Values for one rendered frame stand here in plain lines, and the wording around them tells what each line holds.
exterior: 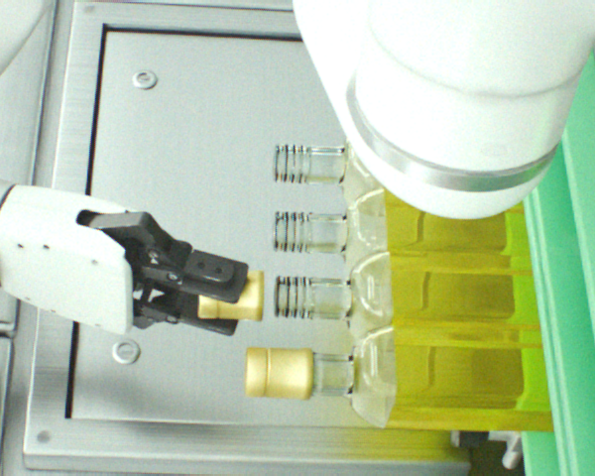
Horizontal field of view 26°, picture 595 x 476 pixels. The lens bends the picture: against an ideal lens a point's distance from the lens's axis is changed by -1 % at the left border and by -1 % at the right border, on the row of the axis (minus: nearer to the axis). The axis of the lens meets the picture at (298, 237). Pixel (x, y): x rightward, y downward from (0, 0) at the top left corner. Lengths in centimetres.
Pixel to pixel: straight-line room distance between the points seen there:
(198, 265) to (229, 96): 33
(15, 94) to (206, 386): 34
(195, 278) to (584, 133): 27
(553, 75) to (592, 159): 33
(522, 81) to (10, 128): 71
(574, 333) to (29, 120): 54
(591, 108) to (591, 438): 22
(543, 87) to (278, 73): 69
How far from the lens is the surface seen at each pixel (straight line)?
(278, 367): 86
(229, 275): 87
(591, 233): 81
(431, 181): 55
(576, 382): 84
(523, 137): 54
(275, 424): 100
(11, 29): 96
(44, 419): 99
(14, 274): 92
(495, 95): 52
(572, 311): 87
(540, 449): 92
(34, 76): 120
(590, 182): 84
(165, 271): 87
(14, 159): 114
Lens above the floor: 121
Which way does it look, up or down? 5 degrees down
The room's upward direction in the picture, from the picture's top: 87 degrees counter-clockwise
